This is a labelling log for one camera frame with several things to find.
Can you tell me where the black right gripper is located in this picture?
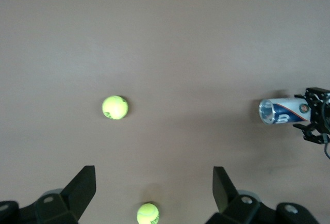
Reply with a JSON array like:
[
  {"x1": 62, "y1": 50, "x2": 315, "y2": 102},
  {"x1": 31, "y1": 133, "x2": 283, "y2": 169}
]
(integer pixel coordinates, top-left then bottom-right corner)
[{"x1": 293, "y1": 87, "x2": 330, "y2": 145}]

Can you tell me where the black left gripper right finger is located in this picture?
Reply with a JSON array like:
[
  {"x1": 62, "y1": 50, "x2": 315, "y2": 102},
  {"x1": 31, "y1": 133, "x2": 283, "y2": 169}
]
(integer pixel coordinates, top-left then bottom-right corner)
[{"x1": 205, "y1": 166, "x2": 321, "y2": 224}]

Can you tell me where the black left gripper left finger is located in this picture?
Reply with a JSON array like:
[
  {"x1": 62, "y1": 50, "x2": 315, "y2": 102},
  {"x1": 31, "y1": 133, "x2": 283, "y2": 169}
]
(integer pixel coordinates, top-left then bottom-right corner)
[{"x1": 0, "y1": 165, "x2": 97, "y2": 224}]

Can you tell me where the clear tennis ball can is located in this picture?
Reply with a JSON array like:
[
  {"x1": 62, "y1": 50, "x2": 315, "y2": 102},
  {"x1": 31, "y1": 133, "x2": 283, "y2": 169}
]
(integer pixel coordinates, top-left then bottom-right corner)
[{"x1": 258, "y1": 97, "x2": 314, "y2": 126}]

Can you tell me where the yellow-green tennis ball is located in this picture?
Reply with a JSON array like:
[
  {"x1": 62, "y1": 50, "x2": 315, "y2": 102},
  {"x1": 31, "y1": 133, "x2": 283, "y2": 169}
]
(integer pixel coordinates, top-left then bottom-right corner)
[
  {"x1": 136, "y1": 202, "x2": 160, "y2": 224},
  {"x1": 102, "y1": 94, "x2": 129, "y2": 120}
]

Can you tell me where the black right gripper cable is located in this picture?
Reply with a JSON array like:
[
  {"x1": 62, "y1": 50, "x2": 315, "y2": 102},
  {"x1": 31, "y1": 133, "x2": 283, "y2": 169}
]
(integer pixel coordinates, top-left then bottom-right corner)
[{"x1": 322, "y1": 136, "x2": 330, "y2": 161}]

